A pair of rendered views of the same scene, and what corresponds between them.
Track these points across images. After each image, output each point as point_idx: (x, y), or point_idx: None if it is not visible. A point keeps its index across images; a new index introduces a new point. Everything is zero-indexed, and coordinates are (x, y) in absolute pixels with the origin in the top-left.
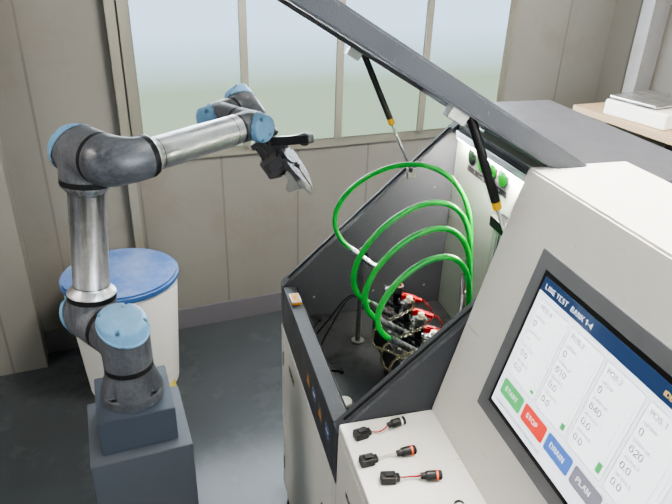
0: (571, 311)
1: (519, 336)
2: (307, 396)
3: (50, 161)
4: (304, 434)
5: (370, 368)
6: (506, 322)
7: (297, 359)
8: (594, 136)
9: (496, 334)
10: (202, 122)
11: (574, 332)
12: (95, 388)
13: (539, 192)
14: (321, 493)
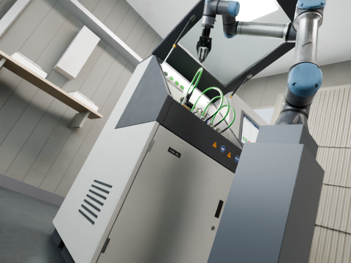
0: (249, 121)
1: (243, 127)
2: (210, 153)
3: (324, 3)
4: (196, 179)
5: None
6: (238, 124)
7: (195, 138)
8: None
9: (237, 127)
10: (237, 9)
11: (251, 125)
12: (306, 129)
13: (236, 97)
14: (220, 195)
